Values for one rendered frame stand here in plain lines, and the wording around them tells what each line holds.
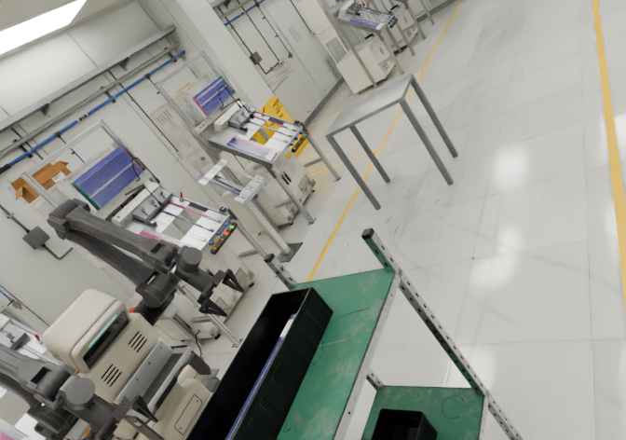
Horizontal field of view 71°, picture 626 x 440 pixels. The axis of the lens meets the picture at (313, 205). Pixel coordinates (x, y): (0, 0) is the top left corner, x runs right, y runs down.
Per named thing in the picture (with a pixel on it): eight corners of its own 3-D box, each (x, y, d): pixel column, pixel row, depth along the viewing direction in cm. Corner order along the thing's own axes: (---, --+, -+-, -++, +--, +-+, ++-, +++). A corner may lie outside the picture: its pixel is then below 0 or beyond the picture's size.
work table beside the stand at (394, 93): (453, 184, 335) (401, 97, 306) (376, 210, 375) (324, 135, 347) (458, 154, 367) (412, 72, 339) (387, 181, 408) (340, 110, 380)
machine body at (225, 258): (259, 279, 407) (215, 231, 385) (218, 342, 360) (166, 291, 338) (218, 287, 449) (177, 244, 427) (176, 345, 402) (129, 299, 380)
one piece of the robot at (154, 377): (148, 446, 143) (99, 407, 136) (196, 371, 162) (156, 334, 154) (173, 450, 133) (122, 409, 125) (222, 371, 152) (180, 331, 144)
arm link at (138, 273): (69, 215, 152) (46, 234, 145) (70, 193, 142) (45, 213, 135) (176, 288, 154) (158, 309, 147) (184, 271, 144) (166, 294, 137)
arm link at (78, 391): (61, 364, 107) (33, 398, 101) (61, 350, 99) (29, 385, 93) (103, 391, 108) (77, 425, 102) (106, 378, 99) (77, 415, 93)
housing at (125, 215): (162, 196, 381) (159, 184, 371) (123, 234, 347) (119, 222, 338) (155, 193, 382) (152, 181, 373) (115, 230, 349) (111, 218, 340)
